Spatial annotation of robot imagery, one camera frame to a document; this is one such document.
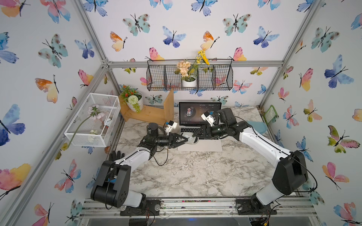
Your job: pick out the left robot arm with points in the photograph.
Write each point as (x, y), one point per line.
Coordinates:
(113, 181)

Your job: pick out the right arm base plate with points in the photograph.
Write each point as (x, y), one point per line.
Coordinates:
(248, 206)

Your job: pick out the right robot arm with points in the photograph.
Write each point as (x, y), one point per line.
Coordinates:
(290, 167)

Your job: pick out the black rubber glove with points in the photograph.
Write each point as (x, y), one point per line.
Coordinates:
(113, 156)

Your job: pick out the grey wireless mouse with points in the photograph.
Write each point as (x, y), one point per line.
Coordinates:
(191, 139)

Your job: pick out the white pot beige flowers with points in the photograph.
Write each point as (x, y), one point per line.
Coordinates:
(189, 71)

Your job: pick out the white pot green plant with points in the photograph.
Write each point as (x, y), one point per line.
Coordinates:
(132, 97)

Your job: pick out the white wire mesh box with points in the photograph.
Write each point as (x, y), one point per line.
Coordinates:
(94, 121)

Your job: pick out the silver laptop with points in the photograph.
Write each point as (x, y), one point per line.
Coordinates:
(190, 120)

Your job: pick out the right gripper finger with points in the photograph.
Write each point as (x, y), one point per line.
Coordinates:
(200, 135)
(200, 131)

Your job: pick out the aluminium front rail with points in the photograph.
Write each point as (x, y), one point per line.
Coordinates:
(206, 207)

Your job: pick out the green framed card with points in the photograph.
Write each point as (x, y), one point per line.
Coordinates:
(270, 116)

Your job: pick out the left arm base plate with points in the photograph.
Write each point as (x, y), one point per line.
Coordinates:
(148, 207)

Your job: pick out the pink artificial flower stem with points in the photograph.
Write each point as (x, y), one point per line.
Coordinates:
(94, 113)

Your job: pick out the wooden corner shelf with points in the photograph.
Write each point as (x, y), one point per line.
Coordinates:
(149, 113)

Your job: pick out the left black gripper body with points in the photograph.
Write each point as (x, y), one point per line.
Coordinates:
(165, 141)

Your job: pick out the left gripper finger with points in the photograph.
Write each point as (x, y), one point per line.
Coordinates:
(181, 137)
(179, 143)

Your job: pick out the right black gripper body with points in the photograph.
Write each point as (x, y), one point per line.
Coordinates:
(215, 131)

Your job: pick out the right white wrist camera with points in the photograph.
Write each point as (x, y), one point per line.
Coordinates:
(209, 118)

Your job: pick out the black wire wall basket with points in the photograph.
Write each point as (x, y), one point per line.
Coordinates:
(166, 75)

